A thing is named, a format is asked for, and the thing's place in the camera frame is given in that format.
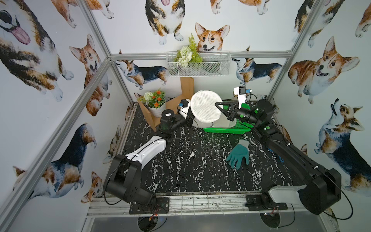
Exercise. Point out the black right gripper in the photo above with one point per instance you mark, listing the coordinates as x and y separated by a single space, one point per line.
232 111

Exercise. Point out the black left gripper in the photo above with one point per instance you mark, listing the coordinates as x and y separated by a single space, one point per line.
188 119

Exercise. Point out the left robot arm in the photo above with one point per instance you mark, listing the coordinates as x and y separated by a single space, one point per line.
124 176

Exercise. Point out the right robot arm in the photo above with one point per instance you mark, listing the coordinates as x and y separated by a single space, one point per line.
320 187

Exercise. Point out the green plastic basket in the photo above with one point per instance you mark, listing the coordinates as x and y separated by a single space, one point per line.
229 129

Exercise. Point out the white plant pot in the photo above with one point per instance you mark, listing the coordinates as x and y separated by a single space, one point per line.
156 112

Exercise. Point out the wooden shelf stand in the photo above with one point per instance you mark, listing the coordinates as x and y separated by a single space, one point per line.
187 86

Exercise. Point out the artificial flower plant in pot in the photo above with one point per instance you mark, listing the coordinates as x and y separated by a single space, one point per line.
154 99

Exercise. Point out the teal rubber glove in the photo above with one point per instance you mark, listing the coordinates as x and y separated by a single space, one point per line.
238 153

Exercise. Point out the artificial fern and white flowers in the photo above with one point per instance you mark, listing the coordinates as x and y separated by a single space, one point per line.
188 54

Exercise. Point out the white wire wall basket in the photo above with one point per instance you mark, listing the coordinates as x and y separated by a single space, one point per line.
213 64

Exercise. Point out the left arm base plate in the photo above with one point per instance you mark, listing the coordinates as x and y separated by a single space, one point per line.
158 205

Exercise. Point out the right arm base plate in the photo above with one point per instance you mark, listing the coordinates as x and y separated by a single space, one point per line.
262 202

